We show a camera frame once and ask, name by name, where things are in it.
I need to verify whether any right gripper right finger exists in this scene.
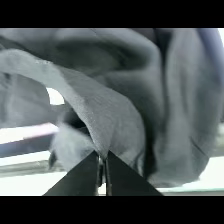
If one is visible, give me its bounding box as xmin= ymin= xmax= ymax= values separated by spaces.
xmin=105 ymin=150 xmax=164 ymax=197

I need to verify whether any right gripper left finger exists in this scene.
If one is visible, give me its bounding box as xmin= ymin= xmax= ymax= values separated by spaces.
xmin=43 ymin=149 xmax=102 ymax=197

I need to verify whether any black long-sleeved shirt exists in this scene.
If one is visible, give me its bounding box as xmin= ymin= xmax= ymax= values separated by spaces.
xmin=0 ymin=28 xmax=224 ymax=188

